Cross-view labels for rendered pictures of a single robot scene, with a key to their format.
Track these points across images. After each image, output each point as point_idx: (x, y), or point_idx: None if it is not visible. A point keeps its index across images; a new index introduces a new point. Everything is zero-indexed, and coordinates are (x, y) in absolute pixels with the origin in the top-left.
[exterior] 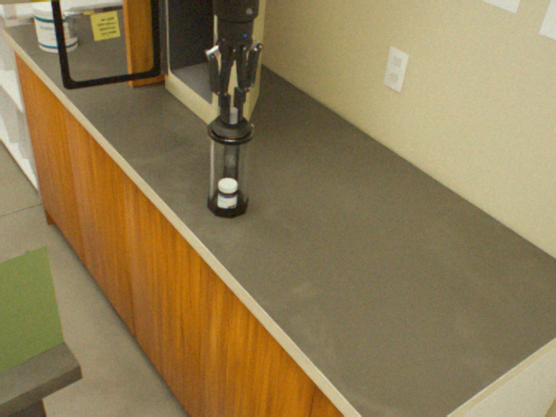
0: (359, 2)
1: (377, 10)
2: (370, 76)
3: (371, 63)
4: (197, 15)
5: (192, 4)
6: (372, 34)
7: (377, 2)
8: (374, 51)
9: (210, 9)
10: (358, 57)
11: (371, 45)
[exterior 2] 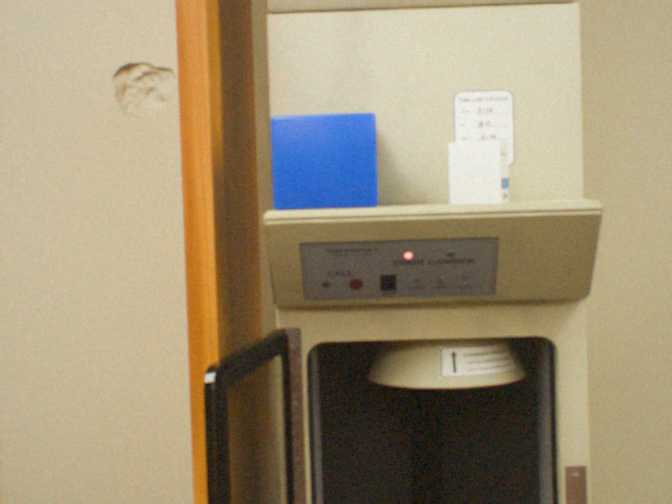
0: (588, 357)
1: (644, 353)
2: (662, 494)
3: (656, 465)
4: (321, 501)
5: (319, 473)
6: (644, 404)
7: (639, 337)
8: (659, 437)
9: (329, 479)
10: (617, 468)
11: (646, 428)
